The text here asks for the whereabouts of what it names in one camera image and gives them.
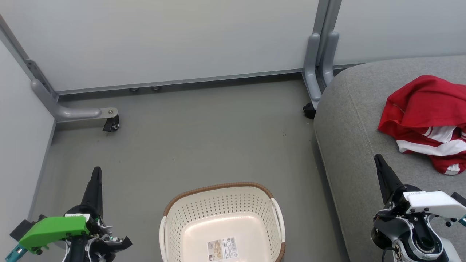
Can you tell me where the long curved grey partition leg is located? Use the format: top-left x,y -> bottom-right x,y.
31,78 -> 118,123

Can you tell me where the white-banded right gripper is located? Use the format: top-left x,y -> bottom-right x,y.
373,154 -> 466,228

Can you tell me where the dark grey corner hinge bracket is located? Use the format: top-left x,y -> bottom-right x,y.
25,59 -> 59,99

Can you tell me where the paper barcode label sticker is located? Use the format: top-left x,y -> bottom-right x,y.
207,237 -> 239,261

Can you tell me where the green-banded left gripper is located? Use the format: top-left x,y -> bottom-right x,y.
18,167 -> 105,255

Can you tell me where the tall grey partition leg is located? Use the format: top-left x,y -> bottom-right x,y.
303,33 -> 323,110

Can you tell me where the grey fabric sofa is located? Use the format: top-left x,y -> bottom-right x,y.
313,55 -> 466,262

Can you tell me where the black caster with silver hub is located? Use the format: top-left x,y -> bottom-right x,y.
102,116 -> 120,132

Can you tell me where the short grey partition leg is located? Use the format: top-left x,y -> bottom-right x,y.
322,31 -> 340,87

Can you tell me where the plain black caster wheel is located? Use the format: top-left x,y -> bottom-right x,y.
303,102 -> 317,120

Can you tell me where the red garment with white stripes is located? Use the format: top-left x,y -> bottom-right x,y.
378,75 -> 466,147

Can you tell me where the cream perforated laundry basket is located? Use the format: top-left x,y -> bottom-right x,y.
159,182 -> 287,262

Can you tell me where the white garment with red trim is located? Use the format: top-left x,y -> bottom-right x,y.
396,125 -> 466,158

